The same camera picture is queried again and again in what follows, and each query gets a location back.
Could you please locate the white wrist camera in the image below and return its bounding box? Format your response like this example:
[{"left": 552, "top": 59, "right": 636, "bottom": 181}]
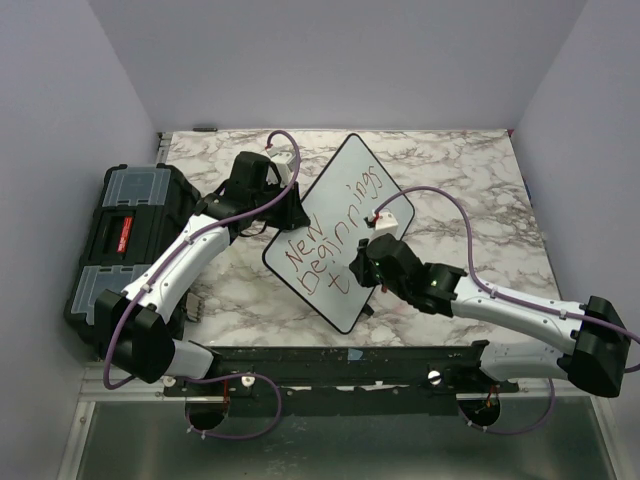
[
  {"left": 266, "top": 147, "right": 297, "bottom": 187},
  {"left": 365, "top": 210, "right": 399, "bottom": 239}
]

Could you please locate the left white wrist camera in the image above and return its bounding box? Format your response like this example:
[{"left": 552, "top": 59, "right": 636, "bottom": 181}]
[{"left": 266, "top": 147, "right": 297, "bottom": 187}]

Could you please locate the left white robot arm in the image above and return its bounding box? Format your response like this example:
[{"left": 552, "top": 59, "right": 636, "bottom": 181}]
[{"left": 94, "top": 146, "right": 310, "bottom": 395}]

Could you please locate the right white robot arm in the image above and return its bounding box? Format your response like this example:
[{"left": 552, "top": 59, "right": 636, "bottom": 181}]
[{"left": 349, "top": 234, "right": 631, "bottom": 398}]

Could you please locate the black mounting rail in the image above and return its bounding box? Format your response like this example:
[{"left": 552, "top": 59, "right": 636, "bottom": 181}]
[{"left": 164, "top": 341, "right": 518, "bottom": 417}]

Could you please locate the black plastic toolbox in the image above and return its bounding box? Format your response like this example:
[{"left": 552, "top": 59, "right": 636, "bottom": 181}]
[{"left": 64, "top": 164, "right": 201, "bottom": 345}]

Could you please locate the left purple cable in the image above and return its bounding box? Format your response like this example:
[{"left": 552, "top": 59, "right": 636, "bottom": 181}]
[{"left": 102, "top": 129, "right": 301, "bottom": 441}]

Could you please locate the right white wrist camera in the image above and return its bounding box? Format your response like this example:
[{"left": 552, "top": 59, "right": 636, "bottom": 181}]
[{"left": 365, "top": 210, "right": 399, "bottom": 239}]

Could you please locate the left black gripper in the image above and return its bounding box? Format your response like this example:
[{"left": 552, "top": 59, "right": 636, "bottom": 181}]
[{"left": 252, "top": 180, "right": 309, "bottom": 231}]

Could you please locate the black framed whiteboard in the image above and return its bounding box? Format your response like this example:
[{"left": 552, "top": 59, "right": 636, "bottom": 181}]
[{"left": 263, "top": 133, "right": 401, "bottom": 334}]

